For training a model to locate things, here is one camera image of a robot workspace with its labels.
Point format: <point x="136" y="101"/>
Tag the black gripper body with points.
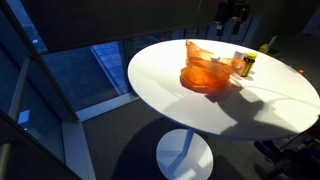
<point x="231" y="10"/>

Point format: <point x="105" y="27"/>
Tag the white pill bottle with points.
<point x="238" y="55"/>
<point x="215" y="58"/>

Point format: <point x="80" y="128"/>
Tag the amber bottle with yellow cap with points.
<point x="248" y="65"/>

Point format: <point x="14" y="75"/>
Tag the orange plastic carrier bag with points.
<point x="203" y="75"/>

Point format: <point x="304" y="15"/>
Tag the yellow background object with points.
<point x="264" y="48"/>

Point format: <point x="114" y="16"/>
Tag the small orange object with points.
<point x="300" y="71"/>

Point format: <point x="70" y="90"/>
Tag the white table pedestal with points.
<point x="185" y="156"/>

